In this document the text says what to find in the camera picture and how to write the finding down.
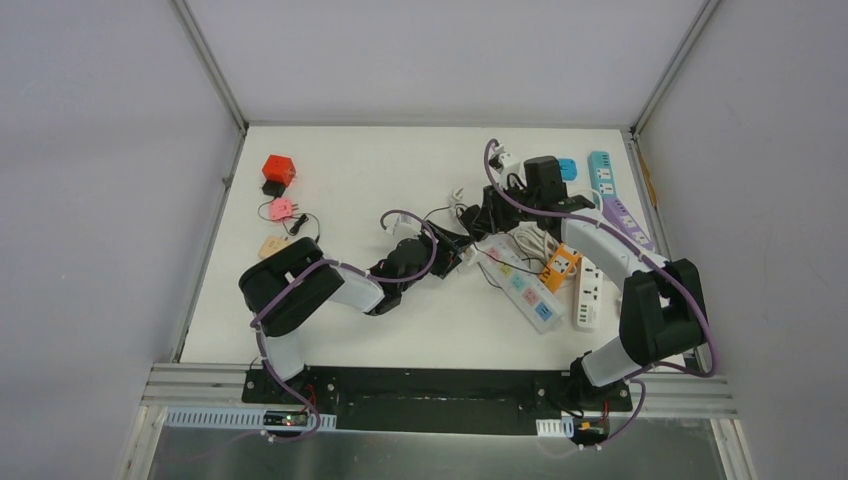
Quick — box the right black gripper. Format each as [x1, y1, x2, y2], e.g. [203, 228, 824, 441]
[471, 179, 541, 235]

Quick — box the black power adapter brick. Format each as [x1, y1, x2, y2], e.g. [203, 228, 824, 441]
[456, 205, 486, 242]

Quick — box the orange power strip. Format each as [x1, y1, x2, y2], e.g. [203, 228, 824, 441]
[539, 244, 582, 293]

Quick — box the long white power strip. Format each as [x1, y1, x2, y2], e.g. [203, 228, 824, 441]
[450, 187, 568, 336]

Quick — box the pink adapter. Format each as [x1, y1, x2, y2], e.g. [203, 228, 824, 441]
[268, 197, 298, 222]

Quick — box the tan cube adapter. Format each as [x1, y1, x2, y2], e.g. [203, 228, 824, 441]
[257, 235, 290, 260]

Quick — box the small black adapter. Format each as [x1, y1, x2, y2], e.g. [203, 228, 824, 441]
[262, 180, 287, 198]

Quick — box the red cube plug adapter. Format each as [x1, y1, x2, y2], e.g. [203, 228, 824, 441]
[261, 154, 297, 187]

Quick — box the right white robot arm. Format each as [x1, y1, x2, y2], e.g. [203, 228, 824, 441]
[477, 151, 714, 410]

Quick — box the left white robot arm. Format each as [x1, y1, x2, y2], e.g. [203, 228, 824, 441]
[238, 224, 473, 405]

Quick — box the blue plug adapter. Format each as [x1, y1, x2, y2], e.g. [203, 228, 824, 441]
[557, 158, 578, 182]

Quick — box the teal power strip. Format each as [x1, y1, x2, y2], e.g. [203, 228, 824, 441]
[588, 151, 617, 198]

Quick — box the purple power strip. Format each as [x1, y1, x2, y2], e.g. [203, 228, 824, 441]
[603, 196, 655, 251]

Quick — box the white power strip cable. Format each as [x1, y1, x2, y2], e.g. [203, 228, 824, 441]
[510, 188, 601, 263]

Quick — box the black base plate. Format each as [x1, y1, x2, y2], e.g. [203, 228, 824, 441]
[242, 366, 633, 436]

